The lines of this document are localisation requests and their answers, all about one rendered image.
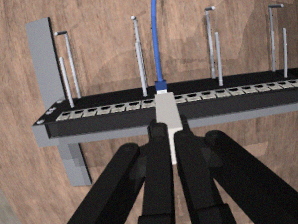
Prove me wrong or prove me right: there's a blue patch cable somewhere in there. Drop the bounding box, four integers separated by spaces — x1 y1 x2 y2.
151 0 163 82

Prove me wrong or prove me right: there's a dark grey patch panel rack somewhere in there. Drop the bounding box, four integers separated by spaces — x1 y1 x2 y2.
25 4 298 186

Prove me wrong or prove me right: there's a white ethernet plug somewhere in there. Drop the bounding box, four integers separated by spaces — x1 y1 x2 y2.
155 80 167 94

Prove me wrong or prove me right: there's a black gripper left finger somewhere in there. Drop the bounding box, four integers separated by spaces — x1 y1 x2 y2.
67 93 176 224

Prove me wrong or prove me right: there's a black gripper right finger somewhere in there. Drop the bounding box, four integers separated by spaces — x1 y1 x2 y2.
164 92 298 224

